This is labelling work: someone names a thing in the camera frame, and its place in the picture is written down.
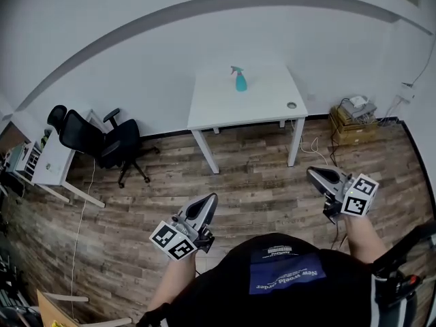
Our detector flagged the wooden table white legs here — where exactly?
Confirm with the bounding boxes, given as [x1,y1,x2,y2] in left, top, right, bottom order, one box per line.
[36,289,134,327]

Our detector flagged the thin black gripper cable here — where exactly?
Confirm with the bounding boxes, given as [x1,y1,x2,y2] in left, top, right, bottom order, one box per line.
[334,221,349,252]

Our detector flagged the black office chair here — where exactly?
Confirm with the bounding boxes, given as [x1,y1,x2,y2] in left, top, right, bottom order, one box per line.
[46,104,161,189]

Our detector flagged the white long desk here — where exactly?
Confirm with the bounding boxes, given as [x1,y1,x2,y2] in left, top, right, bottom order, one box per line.
[31,108,107,209]

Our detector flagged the white wall box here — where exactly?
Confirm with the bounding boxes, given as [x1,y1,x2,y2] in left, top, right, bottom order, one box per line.
[394,81,417,104]

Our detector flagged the person's left forearm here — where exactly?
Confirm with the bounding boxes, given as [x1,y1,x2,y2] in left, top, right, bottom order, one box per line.
[146,253,198,315]

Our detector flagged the brown cardboard box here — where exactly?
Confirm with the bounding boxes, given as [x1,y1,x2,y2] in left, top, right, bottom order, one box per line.
[331,124,379,147]
[328,106,379,129]

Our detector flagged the long black floor cable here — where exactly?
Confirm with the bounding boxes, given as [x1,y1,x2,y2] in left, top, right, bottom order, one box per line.
[328,127,342,168]

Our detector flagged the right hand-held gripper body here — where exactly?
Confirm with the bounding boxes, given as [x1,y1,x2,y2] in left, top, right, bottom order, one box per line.
[322,173,379,224]

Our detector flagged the white square table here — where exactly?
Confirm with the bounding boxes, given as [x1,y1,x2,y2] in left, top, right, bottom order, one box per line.
[186,63,309,175]

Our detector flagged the person's black printed t-shirt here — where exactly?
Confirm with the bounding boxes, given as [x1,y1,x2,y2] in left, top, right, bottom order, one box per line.
[136,232,375,327]

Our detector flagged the thin pale floor cable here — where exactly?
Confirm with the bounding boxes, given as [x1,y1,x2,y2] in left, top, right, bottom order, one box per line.
[69,158,97,322]

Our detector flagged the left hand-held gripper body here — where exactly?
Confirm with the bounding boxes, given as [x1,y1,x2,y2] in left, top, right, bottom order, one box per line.
[149,215,216,261]

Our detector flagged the white shelf unit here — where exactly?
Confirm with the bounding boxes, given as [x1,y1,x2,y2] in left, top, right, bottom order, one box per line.
[5,140,43,184]

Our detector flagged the black shoulder strap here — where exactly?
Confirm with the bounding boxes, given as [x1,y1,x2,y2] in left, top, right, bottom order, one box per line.
[370,221,436,279]

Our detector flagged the person's right forearm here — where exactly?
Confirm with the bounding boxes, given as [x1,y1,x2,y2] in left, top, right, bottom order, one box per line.
[342,213,389,265]

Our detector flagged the white wall cable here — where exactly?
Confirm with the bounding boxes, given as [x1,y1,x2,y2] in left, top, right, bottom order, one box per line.
[409,42,436,87]

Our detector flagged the white looped floor cable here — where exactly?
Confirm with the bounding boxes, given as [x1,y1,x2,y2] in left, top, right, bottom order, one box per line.
[289,119,330,157]

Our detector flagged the black device red button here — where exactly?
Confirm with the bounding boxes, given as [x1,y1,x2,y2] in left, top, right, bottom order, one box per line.
[373,272,424,307]

